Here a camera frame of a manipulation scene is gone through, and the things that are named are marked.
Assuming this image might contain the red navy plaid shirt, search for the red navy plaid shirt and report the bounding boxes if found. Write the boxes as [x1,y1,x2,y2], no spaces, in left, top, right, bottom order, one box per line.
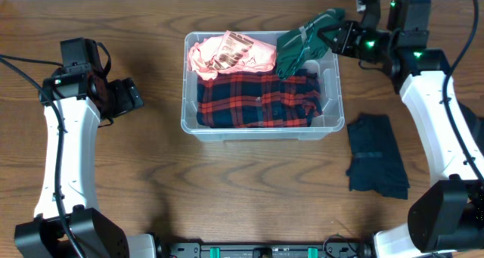
[197,69,323,129]

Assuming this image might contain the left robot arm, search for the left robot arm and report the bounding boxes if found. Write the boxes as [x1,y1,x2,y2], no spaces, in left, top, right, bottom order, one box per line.
[14,38,157,257]

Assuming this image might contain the pink printed t-shirt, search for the pink printed t-shirt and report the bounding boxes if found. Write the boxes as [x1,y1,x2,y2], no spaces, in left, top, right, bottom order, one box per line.
[187,31,277,80]

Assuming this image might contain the dark navy shorts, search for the dark navy shorts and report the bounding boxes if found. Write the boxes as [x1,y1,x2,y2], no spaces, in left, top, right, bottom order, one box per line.
[346,113,410,200]

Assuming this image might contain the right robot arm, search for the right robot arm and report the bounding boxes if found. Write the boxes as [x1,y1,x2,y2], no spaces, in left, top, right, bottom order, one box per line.
[318,0,483,257]

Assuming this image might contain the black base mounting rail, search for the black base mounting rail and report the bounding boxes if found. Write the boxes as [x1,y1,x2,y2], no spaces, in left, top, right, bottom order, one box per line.
[154,235,376,258]

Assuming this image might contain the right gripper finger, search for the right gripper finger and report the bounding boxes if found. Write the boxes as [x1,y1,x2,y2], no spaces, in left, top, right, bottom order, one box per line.
[318,21,344,35]
[318,33,339,52]

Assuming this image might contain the clear plastic storage bin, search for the clear plastic storage bin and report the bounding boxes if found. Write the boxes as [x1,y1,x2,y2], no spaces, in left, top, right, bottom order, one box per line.
[181,52,345,141]

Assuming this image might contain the black folded garment right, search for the black folded garment right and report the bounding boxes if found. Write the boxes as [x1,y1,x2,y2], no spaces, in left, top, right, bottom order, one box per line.
[458,102,484,154]

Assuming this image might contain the dark green garment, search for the dark green garment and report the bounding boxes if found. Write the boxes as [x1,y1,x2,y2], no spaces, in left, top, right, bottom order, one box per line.
[275,8,346,79]

